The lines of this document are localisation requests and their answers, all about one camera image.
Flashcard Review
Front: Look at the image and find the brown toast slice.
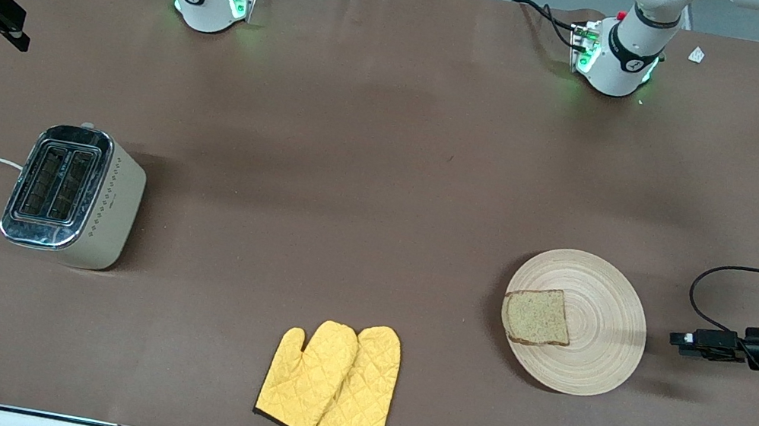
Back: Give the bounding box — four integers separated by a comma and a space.
497, 281, 579, 353

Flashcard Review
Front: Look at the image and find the cream and chrome toaster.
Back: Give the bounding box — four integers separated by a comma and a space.
0, 113, 155, 278

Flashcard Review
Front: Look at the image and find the brown table cover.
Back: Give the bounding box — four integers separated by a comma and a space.
0, 0, 759, 426

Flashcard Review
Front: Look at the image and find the yellow quilted oven mitt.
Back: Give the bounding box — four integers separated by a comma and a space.
251, 310, 362, 426
316, 317, 414, 426

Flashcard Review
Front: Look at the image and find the round wooden plate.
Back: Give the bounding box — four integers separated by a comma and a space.
490, 240, 659, 406

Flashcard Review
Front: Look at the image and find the black left arm base cable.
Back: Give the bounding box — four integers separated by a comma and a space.
506, 0, 592, 51

